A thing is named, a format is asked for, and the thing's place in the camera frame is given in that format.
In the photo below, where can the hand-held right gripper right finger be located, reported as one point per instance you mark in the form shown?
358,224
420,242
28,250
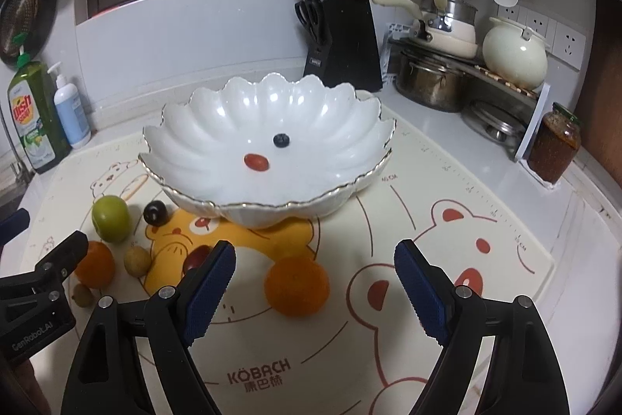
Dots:
422,293

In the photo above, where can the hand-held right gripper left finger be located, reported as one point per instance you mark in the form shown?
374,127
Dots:
209,293

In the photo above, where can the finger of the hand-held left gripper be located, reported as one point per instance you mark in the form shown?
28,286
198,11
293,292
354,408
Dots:
12,225
63,257

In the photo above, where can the orange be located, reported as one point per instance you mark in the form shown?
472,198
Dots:
96,266
296,286

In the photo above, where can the red cherry tomato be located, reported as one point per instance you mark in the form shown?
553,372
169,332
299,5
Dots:
193,260
256,161

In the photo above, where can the tan longan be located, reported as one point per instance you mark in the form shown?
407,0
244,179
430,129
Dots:
137,260
82,296

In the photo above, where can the dark purple plum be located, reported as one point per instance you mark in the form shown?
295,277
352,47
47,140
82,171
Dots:
155,213

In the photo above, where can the white scalloped ceramic bowl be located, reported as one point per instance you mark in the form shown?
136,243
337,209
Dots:
316,142

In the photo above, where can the person's left hand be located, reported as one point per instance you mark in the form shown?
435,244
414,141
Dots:
26,388

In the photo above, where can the metal faucet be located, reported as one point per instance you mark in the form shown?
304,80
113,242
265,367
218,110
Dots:
19,167

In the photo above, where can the green jujube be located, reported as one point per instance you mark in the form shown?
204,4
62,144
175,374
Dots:
111,218

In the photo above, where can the bear print kitchen mat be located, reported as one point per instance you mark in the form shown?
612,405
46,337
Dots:
340,347

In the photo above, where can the green dish soap bottle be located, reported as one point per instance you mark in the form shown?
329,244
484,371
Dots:
36,113

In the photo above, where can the white pump bottle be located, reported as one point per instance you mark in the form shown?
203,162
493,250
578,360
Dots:
72,113

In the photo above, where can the blueberry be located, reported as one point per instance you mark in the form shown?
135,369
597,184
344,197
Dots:
281,140

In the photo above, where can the glass pot lid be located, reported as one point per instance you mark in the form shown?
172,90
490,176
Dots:
493,123

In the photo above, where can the chili sauce jar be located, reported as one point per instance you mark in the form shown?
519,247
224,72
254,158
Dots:
554,142

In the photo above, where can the hanging mesh strainer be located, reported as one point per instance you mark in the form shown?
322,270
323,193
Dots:
17,23

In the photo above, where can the corner shelf rack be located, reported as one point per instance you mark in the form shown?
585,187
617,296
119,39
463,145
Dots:
532,123

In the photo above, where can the stainless steel pot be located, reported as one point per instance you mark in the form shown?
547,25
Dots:
427,82

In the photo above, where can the wooden trivet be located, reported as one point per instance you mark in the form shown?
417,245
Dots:
515,90

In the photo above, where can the clear plastic bag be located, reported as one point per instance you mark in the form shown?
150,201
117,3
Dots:
391,55

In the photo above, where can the cream saucepan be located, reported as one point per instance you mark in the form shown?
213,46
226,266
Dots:
457,43

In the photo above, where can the cream round clay pot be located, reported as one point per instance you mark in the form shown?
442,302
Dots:
515,55

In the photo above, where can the black knife block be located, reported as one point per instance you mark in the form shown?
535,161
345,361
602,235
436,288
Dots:
347,45

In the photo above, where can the steel lidded milk pot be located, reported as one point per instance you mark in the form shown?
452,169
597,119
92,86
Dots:
459,11

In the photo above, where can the brown wooden panel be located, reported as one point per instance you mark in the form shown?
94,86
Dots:
602,70

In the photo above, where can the white wall socket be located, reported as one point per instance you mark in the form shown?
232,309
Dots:
569,45
510,14
539,26

